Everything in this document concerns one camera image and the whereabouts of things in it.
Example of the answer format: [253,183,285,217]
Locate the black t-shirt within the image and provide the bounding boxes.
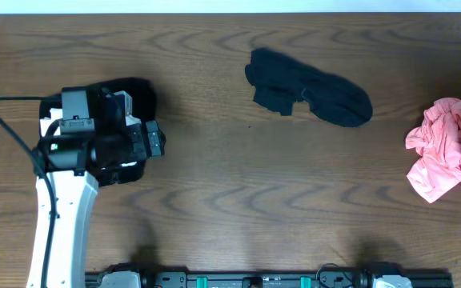
[245,48,373,127]

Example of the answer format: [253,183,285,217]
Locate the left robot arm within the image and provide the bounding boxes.
[26,87,165,287]

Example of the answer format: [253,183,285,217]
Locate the black fabric storage container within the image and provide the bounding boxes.
[33,78,157,186]

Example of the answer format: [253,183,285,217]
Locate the white folded garment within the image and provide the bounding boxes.
[37,108,118,173]

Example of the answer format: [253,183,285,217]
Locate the pink crumpled garment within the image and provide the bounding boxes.
[405,98,461,203]

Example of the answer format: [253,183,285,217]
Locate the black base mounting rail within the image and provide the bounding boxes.
[84,262,455,288]

